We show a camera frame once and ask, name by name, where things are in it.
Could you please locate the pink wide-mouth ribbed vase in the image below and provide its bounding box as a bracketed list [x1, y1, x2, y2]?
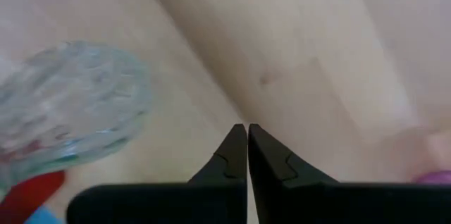
[412, 170, 451, 185]

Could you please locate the red ribbed glass vase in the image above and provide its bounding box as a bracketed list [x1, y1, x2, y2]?
[0, 170, 67, 224]

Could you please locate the clear textured glass vase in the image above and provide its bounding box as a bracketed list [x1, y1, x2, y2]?
[0, 39, 153, 192]

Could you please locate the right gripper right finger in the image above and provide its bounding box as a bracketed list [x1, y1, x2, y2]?
[247, 123, 451, 224]

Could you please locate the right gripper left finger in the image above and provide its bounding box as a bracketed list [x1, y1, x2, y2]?
[66, 123, 249, 224]

